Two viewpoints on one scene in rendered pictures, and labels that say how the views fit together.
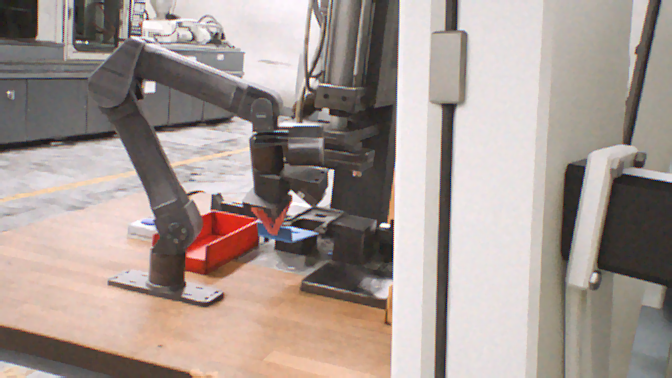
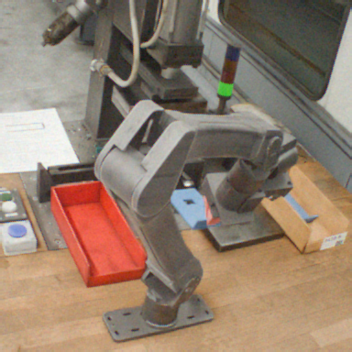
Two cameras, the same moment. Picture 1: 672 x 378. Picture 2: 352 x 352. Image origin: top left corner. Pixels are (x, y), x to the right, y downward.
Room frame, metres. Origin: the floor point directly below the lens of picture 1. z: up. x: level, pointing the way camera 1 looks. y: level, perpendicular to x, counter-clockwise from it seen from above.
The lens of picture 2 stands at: (0.80, 0.83, 1.68)
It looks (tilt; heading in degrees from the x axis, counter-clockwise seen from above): 33 degrees down; 312
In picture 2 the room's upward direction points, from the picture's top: 11 degrees clockwise
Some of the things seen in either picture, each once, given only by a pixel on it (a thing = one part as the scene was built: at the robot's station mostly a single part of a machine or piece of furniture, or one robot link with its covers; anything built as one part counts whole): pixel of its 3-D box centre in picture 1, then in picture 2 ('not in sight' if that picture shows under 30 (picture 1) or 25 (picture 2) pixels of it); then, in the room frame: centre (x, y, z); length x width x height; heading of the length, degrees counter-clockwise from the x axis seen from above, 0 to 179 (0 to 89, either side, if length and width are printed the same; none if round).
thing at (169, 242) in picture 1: (175, 233); (170, 277); (1.26, 0.27, 1.00); 0.09 x 0.06 x 0.06; 0
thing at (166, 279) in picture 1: (167, 268); (161, 305); (1.26, 0.28, 0.94); 0.20 x 0.07 x 0.08; 73
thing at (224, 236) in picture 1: (209, 240); (94, 231); (1.50, 0.25, 0.93); 0.25 x 0.12 x 0.06; 163
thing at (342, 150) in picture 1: (343, 105); (153, 46); (1.67, 0.00, 1.22); 0.26 x 0.18 x 0.30; 163
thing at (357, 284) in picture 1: (355, 283); (236, 220); (1.39, -0.06, 0.91); 0.17 x 0.16 x 0.02; 73
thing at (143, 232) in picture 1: (149, 235); (17, 242); (1.57, 0.39, 0.90); 0.07 x 0.07 x 0.06; 73
